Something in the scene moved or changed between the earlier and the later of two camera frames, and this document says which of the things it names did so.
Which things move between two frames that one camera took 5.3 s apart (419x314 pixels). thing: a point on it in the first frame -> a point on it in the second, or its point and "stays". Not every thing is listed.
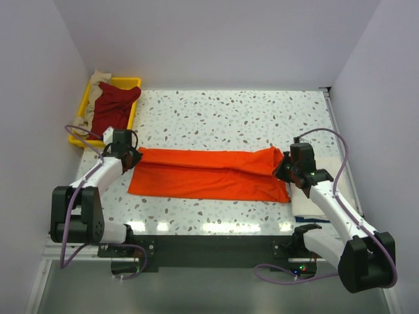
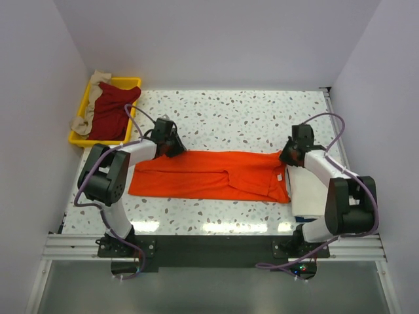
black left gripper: (137, 157) -> (179, 148)
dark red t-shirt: (111, 108) stays
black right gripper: (278, 171) -> (283, 156)
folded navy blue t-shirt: (302, 220) stays
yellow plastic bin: (119, 82) stays
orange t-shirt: (243, 175) stays
